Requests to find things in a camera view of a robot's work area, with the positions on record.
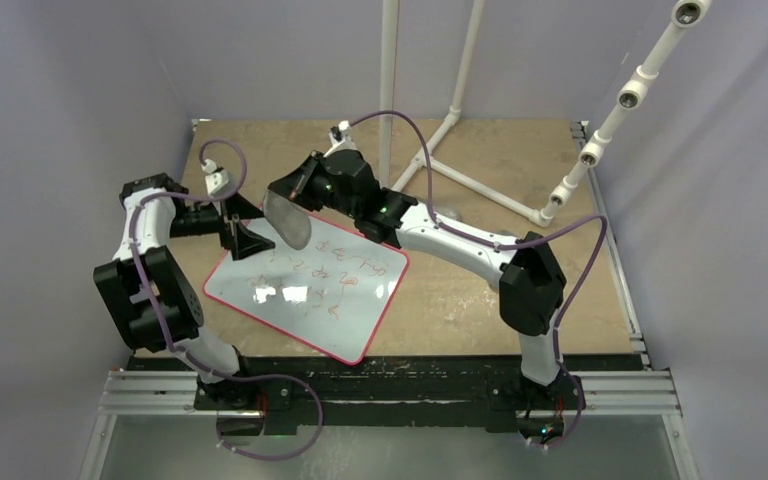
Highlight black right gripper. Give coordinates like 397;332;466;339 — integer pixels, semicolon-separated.
270;152;359;222

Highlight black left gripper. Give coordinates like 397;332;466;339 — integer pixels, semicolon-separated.
169;190;275;259

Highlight white board with pink rim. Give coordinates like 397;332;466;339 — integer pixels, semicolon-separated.
203;216;410;365

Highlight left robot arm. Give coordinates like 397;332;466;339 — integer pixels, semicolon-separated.
93;173;275;409

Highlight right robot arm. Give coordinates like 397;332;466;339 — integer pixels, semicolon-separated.
262;150;567;407

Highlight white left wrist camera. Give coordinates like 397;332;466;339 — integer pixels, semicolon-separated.
201;159;236;199

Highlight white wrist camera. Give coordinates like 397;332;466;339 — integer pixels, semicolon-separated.
201;159;236;199
324;120;357;157

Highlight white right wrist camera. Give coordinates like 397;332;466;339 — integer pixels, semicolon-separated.
324;120;357;157

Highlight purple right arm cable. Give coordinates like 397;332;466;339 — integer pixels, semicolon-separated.
347;110;609;452

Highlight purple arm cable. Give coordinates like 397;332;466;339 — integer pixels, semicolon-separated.
347;110;609;452
128;139;326;463

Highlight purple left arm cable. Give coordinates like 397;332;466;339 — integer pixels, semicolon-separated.
128;139;326;463

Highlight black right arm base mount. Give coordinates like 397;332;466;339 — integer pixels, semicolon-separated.
487;369;587;445

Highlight aluminium frame rails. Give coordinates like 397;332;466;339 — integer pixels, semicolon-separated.
80;122;698;479

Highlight white PVC pipe frame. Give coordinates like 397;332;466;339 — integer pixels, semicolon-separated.
379;1;711;227

